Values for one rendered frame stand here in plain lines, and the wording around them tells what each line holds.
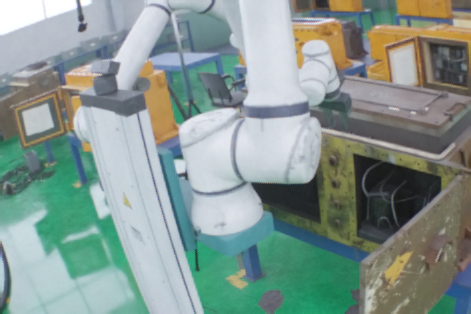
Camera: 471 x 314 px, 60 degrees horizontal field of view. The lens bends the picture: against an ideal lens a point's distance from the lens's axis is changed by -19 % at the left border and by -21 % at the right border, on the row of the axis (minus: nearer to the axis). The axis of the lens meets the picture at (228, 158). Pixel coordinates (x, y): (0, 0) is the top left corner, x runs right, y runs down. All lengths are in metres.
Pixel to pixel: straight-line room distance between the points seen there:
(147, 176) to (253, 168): 0.27
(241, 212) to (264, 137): 0.23
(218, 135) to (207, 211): 0.20
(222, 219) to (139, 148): 0.27
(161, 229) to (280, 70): 0.52
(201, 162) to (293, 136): 0.24
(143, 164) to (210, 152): 0.17
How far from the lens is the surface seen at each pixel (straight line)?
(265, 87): 1.09
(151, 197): 1.26
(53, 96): 5.47
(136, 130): 1.20
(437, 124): 1.93
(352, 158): 2.18
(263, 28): 1.08
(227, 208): 1.23
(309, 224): 2.59
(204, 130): 1.15
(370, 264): 1.37
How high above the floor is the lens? 2.03
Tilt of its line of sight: 22 degrees down
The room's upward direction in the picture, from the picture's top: 11 degrees counter-clockwise
